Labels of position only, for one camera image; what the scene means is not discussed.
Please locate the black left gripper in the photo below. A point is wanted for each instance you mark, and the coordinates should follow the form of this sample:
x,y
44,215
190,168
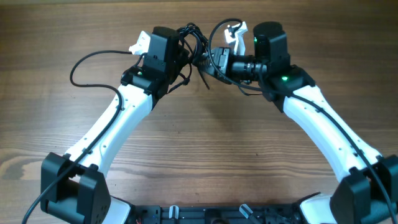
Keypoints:
x,y
182,53

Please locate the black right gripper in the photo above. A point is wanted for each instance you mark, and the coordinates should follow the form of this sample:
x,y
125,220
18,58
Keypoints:
x,y
222,55

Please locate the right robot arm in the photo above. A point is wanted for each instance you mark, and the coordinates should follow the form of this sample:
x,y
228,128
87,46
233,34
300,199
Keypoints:
x,y
367,189

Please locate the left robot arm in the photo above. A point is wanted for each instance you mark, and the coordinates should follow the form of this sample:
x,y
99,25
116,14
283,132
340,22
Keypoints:
x,y
73,186

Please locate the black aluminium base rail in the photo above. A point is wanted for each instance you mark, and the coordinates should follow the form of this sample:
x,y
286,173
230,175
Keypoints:
x,y
266,214

